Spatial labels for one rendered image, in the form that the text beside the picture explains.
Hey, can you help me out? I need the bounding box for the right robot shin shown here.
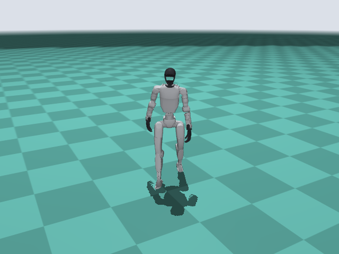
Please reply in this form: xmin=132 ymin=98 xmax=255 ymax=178
xmin=155 ymin=153 xmax=163 ymax=181

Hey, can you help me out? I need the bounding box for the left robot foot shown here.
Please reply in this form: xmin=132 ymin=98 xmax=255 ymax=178
xmin=176 ymin=162 xmax=183 ymax=172

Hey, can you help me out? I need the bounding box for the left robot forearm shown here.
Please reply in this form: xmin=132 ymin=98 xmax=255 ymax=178
xmin=184 ymin=107 xmax=192 ymax=129

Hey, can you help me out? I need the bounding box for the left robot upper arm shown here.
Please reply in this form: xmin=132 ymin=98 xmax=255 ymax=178
xmin=179 ymin=87 xmax=190 ymax=112

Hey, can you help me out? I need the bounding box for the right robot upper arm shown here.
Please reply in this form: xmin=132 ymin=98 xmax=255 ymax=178
xmin=149 ymin=85 xmax=161 ymax=108

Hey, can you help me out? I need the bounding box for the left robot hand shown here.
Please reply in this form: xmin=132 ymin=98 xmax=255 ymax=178
xmin=185 ymin=124 xmax=192 ymax=142

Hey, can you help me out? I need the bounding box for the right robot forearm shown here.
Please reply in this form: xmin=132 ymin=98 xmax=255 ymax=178
xmin=146 ymin=102 xmax=154 ymax=120

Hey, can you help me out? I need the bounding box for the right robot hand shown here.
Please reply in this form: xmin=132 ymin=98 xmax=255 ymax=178
xmin=146 ymin=117 xmax=152 ymax=132

